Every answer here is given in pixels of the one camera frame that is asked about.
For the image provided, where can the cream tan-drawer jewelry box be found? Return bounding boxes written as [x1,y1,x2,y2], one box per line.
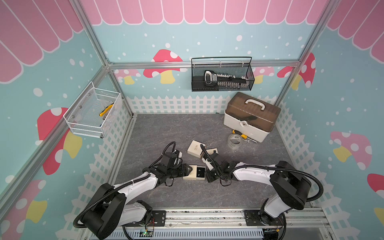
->
[202,148,218,164]

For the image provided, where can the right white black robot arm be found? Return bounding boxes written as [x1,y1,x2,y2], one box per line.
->
[200,144,324,226]

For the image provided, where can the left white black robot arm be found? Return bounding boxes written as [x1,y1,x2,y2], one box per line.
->
[73,142,193,240]

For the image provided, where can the clear tape roll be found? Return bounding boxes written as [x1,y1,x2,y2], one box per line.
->
[227,134,243,151]

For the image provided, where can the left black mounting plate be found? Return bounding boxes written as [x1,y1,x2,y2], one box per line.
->
[126,211,167,227]

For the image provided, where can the black mounting plate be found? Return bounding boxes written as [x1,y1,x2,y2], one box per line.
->
[244,210,285,227]
[126,211,167,227]

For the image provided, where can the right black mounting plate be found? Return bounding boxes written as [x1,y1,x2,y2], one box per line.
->
[244,210,285,227]

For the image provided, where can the small green circuit board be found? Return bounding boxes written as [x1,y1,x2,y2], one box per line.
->
[139,230,154,238]

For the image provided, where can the brown lid white toolbox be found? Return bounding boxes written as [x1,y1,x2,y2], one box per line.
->
[224,92,281,143]

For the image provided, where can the yellow black utility knife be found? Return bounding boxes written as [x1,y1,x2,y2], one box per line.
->
[99,104,114,117]

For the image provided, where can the black socket bit set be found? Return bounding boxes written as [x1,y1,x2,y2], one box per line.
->
[204,71,250,90]

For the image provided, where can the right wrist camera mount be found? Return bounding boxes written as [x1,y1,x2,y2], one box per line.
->
[203,152,225,171]

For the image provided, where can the white wire wall basket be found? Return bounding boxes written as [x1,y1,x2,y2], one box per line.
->
[63,82,122,139]

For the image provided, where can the black wire wall basket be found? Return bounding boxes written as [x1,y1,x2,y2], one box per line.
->
[191,57,255,92]

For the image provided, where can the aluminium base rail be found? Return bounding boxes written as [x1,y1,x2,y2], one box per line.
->
[108,208,337,240]

